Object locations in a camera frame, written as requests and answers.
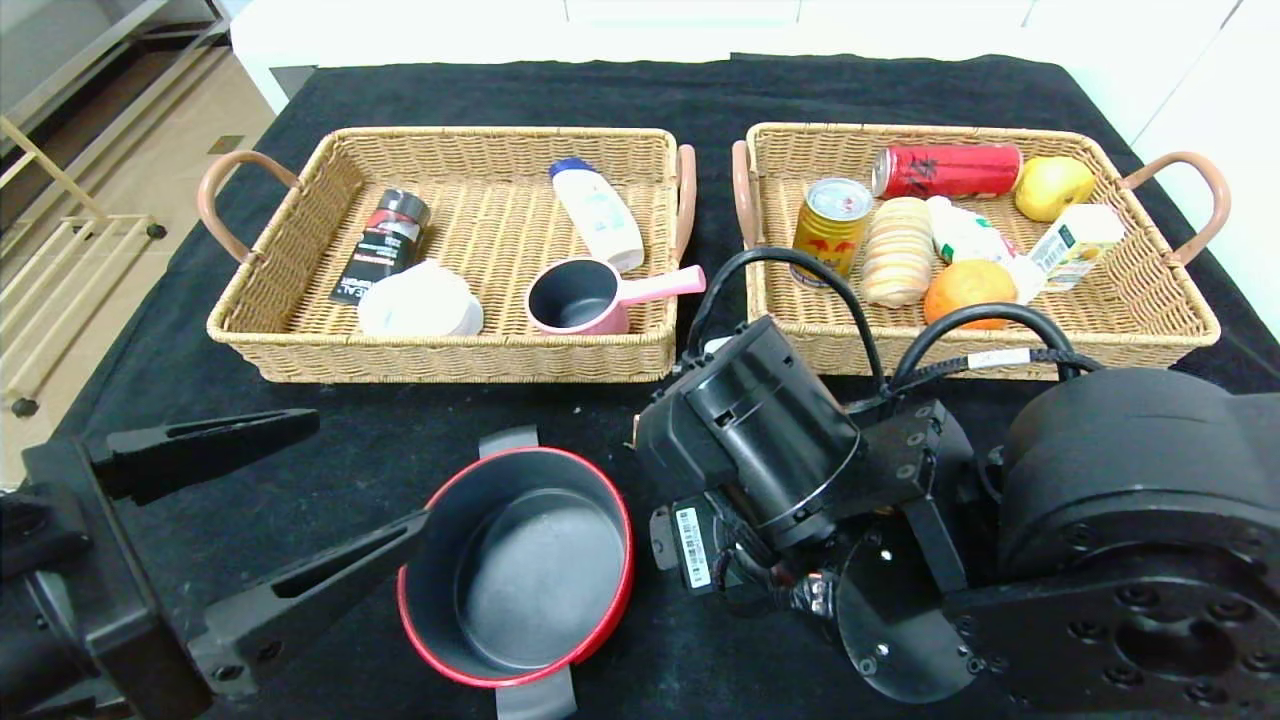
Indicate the orange fruit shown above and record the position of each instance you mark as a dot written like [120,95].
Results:
[970,295]

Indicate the sandwich biscuits roll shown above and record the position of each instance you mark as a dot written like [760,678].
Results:
[897,255]

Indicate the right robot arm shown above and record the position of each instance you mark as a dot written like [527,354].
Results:
[1100,480]

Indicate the gold Red Bull can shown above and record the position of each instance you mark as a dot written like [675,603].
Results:
[828,235]

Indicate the red black cooking pot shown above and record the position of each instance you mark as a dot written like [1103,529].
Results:
[540,580]

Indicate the black tablecloth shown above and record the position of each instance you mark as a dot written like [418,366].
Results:
[400,420]

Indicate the white yogurt drink bottle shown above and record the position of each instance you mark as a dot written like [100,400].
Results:
[965,238]

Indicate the black red cleanser tube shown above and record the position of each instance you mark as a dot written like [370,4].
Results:
[385,248]

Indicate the white green juice carton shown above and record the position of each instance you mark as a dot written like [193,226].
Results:
[1075,243]

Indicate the light wooden rack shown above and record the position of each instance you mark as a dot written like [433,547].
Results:
[110,222]

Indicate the red soda can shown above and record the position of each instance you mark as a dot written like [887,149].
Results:
[950,170]

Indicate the grey metal shelf unit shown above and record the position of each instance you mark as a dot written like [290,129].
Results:
[100,60]

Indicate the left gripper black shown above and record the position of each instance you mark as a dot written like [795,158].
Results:
[112,565]

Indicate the white bowl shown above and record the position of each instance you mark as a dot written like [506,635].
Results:
[420,303]

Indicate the white bottle blue cap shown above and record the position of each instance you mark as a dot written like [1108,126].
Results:
[600,218]

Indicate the pink saucepan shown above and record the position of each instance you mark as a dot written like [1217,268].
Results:
[572,298]

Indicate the yellow pear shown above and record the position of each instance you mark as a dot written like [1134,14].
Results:
[1050,188]

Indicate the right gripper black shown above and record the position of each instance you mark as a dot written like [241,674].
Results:
[690,546]

